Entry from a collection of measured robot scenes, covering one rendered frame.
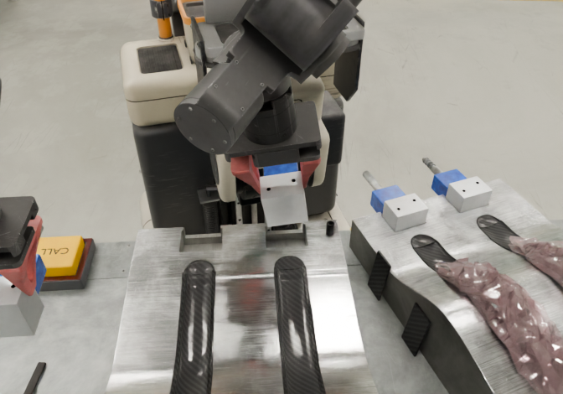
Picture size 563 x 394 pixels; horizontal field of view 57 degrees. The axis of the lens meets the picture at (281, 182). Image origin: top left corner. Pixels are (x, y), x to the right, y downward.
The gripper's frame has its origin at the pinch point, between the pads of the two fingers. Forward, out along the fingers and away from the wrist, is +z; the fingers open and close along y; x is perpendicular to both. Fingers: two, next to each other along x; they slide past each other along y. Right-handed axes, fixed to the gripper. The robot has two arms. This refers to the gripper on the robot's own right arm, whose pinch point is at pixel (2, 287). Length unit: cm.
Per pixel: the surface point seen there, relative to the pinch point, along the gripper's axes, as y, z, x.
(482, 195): 58, 8, 19
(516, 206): 64, 11, 18
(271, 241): 27.5, 9.4, 12.9
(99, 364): 6.0, 15.2, 0.0
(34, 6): -126, 105, 341
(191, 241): 16.9, 8.9, 13.2
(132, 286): 10.9, 6.7, 4.6
